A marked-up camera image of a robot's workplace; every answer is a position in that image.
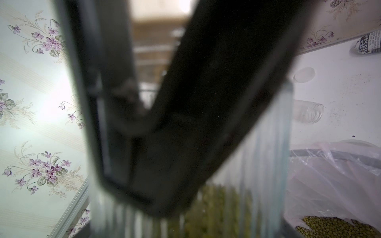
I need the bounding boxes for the aluminium frame post left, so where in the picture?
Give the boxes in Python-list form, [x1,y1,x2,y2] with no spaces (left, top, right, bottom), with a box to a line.
[47,177,89,238]

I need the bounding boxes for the clear jar lid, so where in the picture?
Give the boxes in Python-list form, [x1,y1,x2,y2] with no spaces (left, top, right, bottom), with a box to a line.
[293,67,316,83]

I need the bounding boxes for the mesh bin with plastic bag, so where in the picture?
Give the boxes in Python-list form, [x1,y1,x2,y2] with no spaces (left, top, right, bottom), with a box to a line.
[284,140,381,232]

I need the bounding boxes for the mung beans in bin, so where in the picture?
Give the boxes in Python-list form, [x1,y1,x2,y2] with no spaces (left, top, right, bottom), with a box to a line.
[296,216,381,238]

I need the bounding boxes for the jar with beige lid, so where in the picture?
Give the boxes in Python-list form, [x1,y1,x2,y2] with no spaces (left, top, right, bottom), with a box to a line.
[56,1,316,238]

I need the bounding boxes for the clear jar with mung beans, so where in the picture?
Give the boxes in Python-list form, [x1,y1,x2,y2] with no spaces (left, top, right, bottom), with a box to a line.
[293,100,324,124]

